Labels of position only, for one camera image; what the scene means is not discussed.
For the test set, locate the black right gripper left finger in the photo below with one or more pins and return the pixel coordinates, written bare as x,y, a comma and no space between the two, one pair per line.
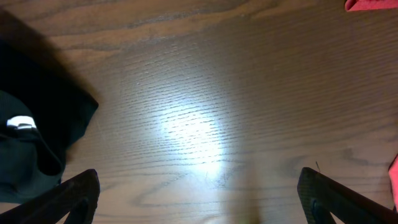
76,200

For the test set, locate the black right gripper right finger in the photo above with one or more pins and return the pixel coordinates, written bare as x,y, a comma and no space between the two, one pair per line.
323,199

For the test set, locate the black t-shirt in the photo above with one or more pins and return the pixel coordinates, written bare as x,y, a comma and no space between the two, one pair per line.
42,115

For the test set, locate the red t-shirt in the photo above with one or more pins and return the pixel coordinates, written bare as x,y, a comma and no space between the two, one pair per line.
367,5

